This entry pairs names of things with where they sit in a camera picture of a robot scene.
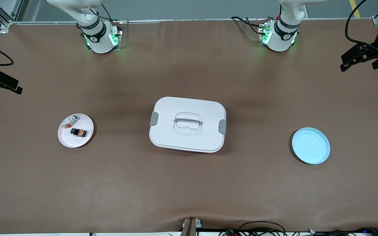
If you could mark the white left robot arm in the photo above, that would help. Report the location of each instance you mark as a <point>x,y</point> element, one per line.
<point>279,36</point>

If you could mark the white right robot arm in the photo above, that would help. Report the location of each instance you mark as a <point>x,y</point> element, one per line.
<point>99,36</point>

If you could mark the black and orange switch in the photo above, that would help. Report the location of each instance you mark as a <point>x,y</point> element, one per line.
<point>78,132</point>

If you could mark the light blue round plate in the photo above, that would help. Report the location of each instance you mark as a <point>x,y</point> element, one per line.
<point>310,146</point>

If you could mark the pink round plate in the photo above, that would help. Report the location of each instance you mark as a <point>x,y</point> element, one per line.
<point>75,141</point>

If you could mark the white lidded storage box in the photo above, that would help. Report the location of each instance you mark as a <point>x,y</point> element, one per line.
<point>187,124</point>

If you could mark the brown camera mount bracket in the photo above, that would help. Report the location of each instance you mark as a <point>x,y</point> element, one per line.
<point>190,226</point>

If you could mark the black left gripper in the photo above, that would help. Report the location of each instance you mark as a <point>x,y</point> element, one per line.
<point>373,53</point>

